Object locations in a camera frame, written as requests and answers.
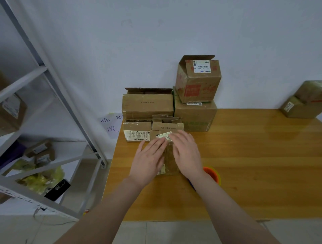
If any squat red-printed cardboard box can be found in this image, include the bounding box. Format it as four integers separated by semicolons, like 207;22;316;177
294;80;322;105

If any thin white cable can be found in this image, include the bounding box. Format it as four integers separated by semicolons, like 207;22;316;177
31;207;76;227

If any dark blue bag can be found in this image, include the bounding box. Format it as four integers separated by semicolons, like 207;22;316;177
0;142;26;169

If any person's right forearm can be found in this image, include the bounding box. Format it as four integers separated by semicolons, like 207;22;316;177
189;173;267;244

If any small brown cardboard box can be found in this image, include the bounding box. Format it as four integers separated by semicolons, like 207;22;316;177
280;96;322;119

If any grey metal shelf rack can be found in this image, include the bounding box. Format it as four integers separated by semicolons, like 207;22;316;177
0;0;109;220

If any box barcode label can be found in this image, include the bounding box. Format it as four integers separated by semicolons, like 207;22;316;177
151;132;181;176

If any person's left hand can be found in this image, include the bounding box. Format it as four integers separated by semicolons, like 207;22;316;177
128;138;169;189

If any person's left forearm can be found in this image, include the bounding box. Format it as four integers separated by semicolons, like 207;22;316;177
53;178;144;244

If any white paper wall sign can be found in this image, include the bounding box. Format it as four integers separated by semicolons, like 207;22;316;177
99;113;124;140

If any large worn shelf carton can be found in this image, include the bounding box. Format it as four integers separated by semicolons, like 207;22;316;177
0;75;28;136

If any person's right hand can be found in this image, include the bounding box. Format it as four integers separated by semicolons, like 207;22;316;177
171;130;204;181

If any wooden table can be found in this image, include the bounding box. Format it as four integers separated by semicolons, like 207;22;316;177
103;109;322;222

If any black mobile phone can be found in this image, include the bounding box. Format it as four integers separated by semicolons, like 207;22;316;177
44;179;71;202

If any blue orange tape dispenser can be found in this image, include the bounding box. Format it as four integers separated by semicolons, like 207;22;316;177
189;166;222;191

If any small open carton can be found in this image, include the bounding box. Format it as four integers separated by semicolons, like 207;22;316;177
25;141;55;166

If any stack of cardboard boxes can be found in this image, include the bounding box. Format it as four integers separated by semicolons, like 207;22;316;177
122;55;222;142

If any yellow plastic bag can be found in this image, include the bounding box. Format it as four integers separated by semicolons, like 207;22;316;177
17;166;65;195

